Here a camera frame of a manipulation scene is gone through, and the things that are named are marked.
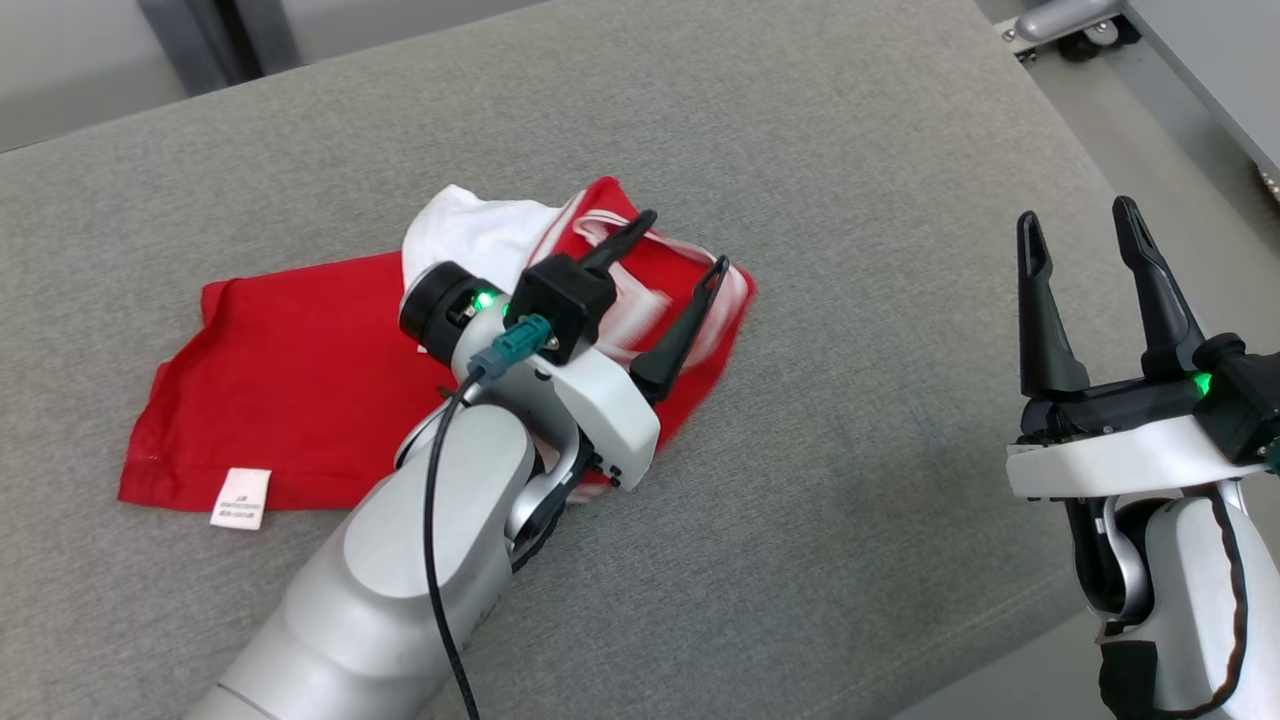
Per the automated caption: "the grey partition panel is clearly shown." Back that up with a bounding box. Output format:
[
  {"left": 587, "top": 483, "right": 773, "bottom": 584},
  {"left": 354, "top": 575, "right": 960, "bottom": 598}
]
[{"left": 1120, "top": 0, "right": 1280, "bottom": 186}]

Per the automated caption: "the grey fabric sofa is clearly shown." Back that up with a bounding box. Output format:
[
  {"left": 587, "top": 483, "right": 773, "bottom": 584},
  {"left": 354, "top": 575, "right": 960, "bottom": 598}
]
[{"left": 0, "top": 0, "right": 1280, "bottom": 720}]

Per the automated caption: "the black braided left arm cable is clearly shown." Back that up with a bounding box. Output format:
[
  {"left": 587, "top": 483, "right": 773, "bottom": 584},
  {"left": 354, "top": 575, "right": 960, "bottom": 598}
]
[{"left": 508, "top": 470, "right": 569, "bottom": 576}]

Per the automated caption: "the red white-sleeved t-shirt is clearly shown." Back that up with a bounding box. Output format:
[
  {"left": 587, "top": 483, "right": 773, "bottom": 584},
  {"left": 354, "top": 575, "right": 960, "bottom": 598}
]
[{"left": 117, "top": 176, "right": 758, "bottom": 531}]

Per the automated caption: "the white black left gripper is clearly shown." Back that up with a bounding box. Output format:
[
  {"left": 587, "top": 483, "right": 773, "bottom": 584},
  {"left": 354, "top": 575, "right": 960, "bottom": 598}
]
[{"left": 398, "top": 209, "right": 732, "bottom": 492}]

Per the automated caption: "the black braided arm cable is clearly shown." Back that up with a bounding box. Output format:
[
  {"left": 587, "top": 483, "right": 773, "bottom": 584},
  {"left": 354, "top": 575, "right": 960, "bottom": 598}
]
[
  {"left": 508, "top": 470, "right": 569, "bottom": 576},
  {"left": 1205, "top": 485, "right": 1253, "bottom": 716}
]

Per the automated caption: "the grey foot with black caster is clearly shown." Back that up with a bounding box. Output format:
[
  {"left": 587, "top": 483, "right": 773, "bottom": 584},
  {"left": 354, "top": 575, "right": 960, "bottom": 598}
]
[{"left": 1002, "top": 0, "right": 1143, "bottom": 64}]

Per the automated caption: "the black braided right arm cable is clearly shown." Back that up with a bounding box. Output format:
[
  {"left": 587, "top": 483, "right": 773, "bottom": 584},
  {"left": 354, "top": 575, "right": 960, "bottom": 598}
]
[{"left": 1205, "top": 485, "right": 1253, "bottom": 716}]

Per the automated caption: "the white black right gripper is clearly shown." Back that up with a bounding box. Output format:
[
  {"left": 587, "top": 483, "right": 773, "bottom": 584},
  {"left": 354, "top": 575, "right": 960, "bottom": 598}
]
[{"left": 1005, "top": 195, "right": 1264, "bottom": 502}]

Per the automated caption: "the teal left cable connector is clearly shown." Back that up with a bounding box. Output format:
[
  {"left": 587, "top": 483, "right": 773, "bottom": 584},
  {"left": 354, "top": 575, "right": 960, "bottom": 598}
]
[{"left": 467, "top": 313, "right": 554, "bottom": 382}]

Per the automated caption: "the thin black left cable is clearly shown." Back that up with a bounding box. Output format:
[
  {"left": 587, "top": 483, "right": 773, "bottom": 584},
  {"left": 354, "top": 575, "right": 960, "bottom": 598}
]
[{"left": 423, "top": 370, "right": 486, "bottom": 720}]

